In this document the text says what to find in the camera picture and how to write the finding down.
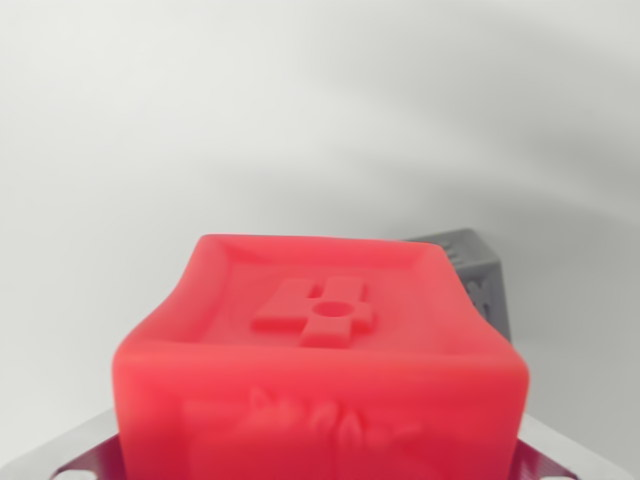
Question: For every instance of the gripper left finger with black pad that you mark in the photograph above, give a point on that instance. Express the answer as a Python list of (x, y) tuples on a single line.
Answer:
[(75, 457)]

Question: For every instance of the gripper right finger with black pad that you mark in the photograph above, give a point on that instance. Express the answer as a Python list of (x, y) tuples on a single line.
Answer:
[(565, 457)]

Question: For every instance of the red embossed cube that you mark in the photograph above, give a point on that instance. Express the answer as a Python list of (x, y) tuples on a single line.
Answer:
[(320, 390)]

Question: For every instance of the grey embossed cube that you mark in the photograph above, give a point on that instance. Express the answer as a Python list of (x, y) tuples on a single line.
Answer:
[(477, 272)]

